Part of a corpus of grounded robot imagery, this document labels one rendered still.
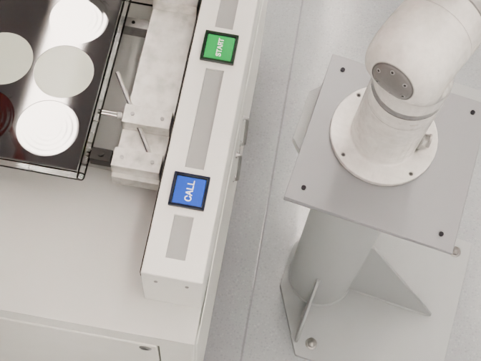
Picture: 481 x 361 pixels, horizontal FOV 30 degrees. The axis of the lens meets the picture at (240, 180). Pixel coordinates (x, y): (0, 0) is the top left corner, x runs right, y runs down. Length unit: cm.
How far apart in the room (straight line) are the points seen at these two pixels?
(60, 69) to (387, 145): 56
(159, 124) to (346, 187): 34
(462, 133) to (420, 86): 44
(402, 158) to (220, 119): 33
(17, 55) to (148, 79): 22
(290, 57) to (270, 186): 41
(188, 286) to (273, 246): 104
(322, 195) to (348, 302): 84
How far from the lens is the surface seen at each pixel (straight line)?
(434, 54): 120
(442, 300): 239
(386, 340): 233
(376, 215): 154
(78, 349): 167
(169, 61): 158
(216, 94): 146
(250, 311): 232
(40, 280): 150
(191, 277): 133
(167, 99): 154
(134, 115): 149
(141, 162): 146
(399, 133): 145
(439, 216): 156
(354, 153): 156
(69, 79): 155
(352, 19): 272
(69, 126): 151
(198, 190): 138
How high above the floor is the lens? 223
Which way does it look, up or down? 67 degrees down
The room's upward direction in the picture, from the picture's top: 8 degrees clockwise
